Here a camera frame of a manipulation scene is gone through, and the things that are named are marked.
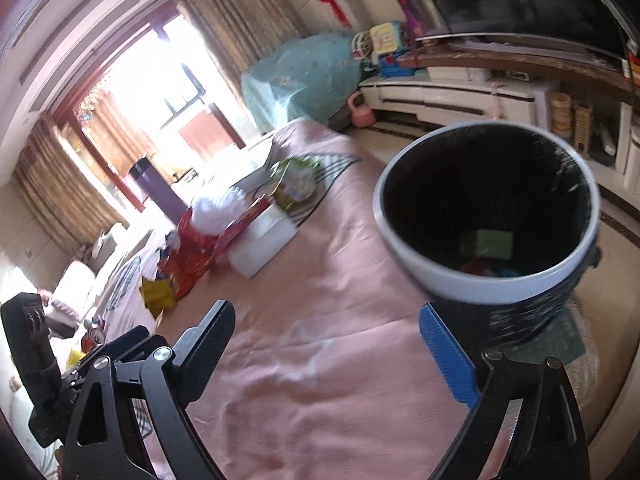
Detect green snack packet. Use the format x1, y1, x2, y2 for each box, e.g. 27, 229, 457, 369
270, 156, 323, 209

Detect beige patterned curtain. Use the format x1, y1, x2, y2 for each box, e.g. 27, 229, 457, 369
171, 0, 302, 88
14, 115, 123, 257

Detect wooden balcony door frame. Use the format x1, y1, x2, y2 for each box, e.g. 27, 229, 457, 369
50, 0, 253, 177

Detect beige jar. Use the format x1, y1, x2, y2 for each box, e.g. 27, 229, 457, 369
550, 92, 574, 134

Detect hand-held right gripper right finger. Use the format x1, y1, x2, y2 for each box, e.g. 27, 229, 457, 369
419, 303, 593, 480

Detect red snack packet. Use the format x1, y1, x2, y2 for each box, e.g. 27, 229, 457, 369
162, 197, 273, 297

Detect green floor mat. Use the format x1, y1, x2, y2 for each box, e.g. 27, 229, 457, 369
520, 305, 587, 362

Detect white foam fruit net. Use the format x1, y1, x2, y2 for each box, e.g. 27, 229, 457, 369
192, 187, 248, 235

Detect black white-rimmed trash bin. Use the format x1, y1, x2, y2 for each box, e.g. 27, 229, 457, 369
374, 121, 603, 352

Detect white marble-top television stand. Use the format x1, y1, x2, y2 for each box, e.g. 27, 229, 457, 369
359, 40, 640, 202

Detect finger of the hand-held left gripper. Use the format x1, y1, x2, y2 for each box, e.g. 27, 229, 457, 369
75, 326, 169, 377

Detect teal furniture cover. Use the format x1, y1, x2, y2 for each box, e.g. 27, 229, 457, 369
241, 30, 363, 132

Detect yellow snack packet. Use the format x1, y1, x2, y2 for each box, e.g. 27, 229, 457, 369
140, 276, 180, 317

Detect white box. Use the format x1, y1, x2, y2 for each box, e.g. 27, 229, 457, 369
229, 207, 301, 279

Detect small red blue wrapper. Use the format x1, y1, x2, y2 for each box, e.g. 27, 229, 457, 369
457, 259, 521, 279

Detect pink plastic toy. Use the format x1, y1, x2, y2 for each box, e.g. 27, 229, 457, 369
349, 91, 377, 129

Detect light sofa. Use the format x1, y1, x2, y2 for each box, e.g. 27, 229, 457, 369
39, 222, 151, 332

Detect purple bottle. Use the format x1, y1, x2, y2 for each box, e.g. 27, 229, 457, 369
129, 156, 172, 212

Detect blue toy cash register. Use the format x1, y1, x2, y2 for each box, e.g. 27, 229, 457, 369
379, 55, 417, 79

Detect green box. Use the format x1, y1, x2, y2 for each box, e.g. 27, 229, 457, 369
459, 229, 515, 261

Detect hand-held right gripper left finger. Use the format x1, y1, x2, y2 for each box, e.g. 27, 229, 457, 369
64, 299, 236, 480

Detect round rattle toy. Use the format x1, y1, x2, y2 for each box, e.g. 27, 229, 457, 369
352, 32, 374, 62

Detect yellow toy phone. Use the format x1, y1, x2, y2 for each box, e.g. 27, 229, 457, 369
369, 22, 404, 57

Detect perforated beige holder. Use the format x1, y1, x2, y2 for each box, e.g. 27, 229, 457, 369
572, 101, 595, 153

